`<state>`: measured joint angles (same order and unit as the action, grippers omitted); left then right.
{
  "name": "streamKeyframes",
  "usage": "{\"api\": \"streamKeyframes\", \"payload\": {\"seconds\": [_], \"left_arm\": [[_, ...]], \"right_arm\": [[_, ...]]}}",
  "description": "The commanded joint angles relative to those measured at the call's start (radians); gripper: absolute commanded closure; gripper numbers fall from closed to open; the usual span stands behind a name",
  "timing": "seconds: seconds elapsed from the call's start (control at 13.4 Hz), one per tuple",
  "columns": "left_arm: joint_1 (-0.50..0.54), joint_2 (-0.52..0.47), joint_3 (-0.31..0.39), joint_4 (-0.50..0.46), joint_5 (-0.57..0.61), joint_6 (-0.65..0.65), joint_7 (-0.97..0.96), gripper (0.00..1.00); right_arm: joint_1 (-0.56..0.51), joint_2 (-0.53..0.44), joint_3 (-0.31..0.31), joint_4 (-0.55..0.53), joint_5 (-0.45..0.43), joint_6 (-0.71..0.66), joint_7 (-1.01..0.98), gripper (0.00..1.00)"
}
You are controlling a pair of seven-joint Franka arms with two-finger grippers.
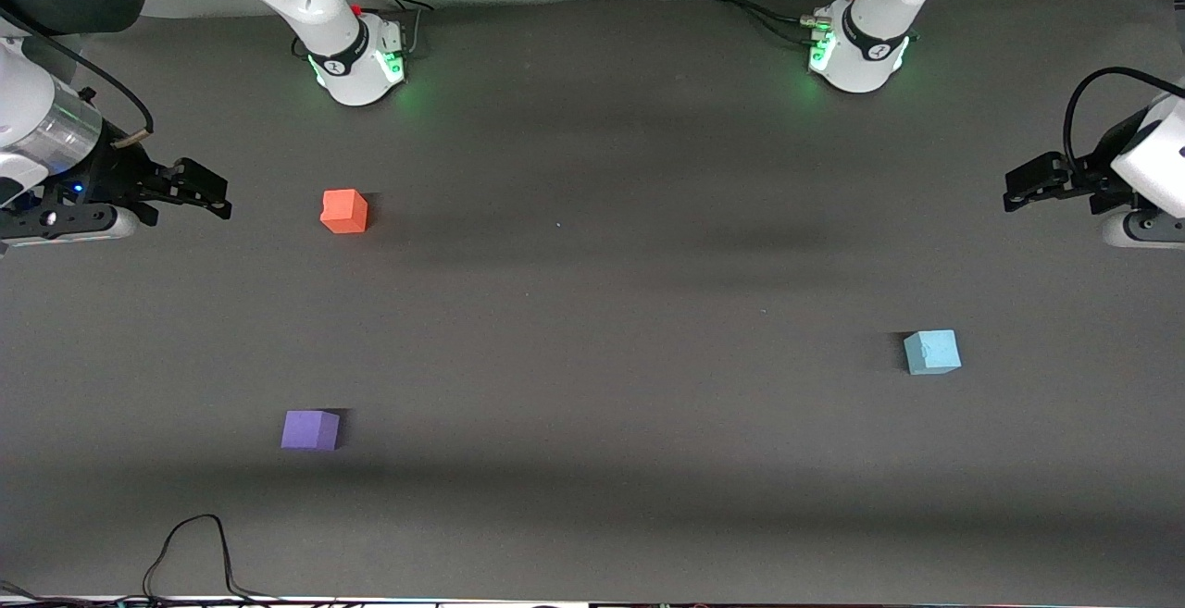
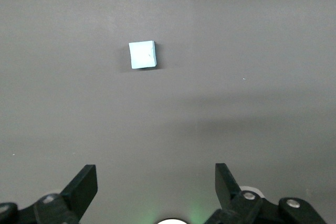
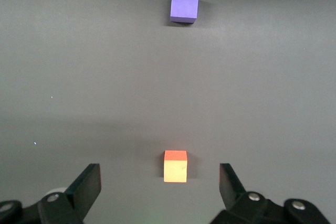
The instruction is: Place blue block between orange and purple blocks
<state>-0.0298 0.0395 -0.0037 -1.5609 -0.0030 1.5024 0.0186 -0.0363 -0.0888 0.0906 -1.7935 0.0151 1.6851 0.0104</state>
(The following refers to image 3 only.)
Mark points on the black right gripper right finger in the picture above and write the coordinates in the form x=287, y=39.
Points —
x=233, y=195

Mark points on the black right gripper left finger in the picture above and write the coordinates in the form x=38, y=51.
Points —
x=81, y=195

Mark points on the orange foam block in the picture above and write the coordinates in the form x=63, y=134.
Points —
x=175, y=170

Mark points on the purple foam block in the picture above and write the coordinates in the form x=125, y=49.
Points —
x=183, y=5

